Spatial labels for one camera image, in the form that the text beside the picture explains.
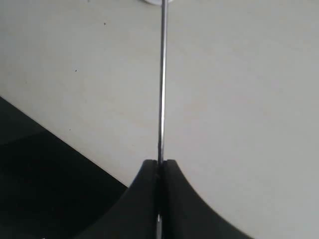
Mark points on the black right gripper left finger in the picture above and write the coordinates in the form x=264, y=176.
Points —
x=134, y=215

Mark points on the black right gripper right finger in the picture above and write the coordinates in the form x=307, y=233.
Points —
x=186, y=215

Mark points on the thin metal skewer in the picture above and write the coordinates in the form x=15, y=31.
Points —
x=162, y=82

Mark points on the white rectangular plastic tray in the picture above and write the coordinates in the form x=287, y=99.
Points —
x=154, y=2

